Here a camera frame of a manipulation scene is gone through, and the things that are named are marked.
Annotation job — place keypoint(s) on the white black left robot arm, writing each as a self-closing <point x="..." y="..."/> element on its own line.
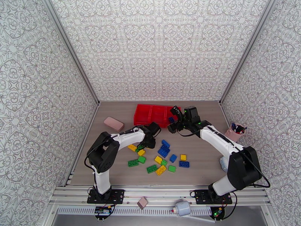
<point x="129" y="138"/>

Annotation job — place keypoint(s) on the aluminium side rail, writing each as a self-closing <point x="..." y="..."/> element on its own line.
<point x="94" y="114"/>
<point x="224" y="114"/>

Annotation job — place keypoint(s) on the small pink block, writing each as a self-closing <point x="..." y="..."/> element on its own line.
<point x="142" y="203"/>

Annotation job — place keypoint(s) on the pink pen cup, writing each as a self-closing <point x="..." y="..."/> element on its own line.
<point x="231" y="136"/>

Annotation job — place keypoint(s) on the white blue plastic object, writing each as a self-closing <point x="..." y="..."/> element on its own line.
<point x="223" y="163"/>

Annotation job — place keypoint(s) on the small green lego brick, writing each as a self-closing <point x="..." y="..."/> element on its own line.
<point x="172" y="168"/>
<point x="141" y="160"/>
<point x="164" y="163"/>

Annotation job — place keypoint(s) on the right green circuit board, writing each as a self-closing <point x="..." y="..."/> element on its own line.
<point x="218" y="211"/>

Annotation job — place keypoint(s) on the white cylindrical bottle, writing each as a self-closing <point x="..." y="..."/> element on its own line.
<point x="183" y="207"/>

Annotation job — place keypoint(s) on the green circuit board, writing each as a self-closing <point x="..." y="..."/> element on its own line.
<point x="103" y="210"/>
<point x="218" y="211"/>

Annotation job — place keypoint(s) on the large blue lego brick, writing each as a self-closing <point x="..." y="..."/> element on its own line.
<point x="164" y="152"/>

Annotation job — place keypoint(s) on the long green lego brick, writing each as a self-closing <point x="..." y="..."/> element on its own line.
<point x="152" y="169"/>
<point x="133" y="163"/>

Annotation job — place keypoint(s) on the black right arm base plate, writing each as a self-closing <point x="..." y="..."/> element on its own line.
<point x="200" y="197"/>

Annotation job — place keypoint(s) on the aluminium frame rail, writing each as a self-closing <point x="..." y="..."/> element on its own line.
<point x="160" y="191"/>

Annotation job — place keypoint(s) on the small blue lego brick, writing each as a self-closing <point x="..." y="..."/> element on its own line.
<point x="173" y="158"/>
<point x="171" y="119"/>

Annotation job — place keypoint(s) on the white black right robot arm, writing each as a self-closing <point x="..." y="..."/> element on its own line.
<point x="218" y="138"/>

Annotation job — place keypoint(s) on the long blue lego brick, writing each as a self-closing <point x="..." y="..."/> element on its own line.
<point x="184" y="164"/>

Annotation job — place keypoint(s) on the red three-compartment bin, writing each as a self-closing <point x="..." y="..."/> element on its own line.
<point x="148" y="114"/>

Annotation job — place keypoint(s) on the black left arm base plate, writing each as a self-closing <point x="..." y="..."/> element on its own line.
<point x="117" y="196"/>

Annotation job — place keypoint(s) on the left green circuit board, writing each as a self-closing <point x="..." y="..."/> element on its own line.
<point x="103" y="210"/>

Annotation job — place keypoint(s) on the aluminium frame post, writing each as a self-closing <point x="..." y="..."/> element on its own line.
<point x="248" y="44"/>
<point x="69" y="44"/>

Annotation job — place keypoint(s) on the pink rectangular case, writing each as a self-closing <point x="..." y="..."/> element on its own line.
<point x="114" y="124"/>

